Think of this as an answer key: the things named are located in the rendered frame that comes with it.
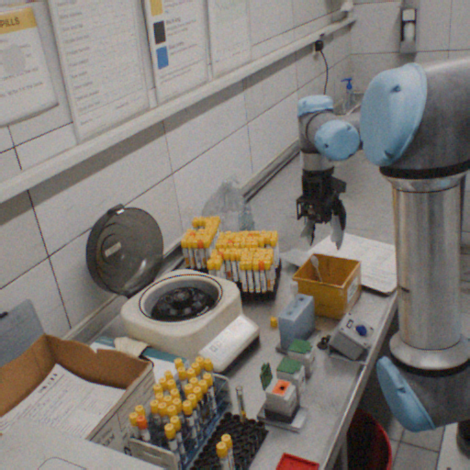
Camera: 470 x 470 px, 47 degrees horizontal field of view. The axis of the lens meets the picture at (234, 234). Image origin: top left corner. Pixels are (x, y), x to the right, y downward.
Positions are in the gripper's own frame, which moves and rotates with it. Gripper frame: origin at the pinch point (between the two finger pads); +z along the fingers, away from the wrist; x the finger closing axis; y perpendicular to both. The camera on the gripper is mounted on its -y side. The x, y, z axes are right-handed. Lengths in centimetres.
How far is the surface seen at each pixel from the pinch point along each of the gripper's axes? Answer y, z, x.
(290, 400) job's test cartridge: 40.4, 11.8, 9.2
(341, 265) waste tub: -6.4, 10.0, 1.2
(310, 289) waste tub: 6.3, 10.2, -1.7
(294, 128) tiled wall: -108, 8, -60
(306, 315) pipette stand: 16.6, 10.1, 1.8
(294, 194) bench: -62, 18, -39
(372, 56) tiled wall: -198, -7, -54
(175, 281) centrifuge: 19.8, 6.6, -32.1
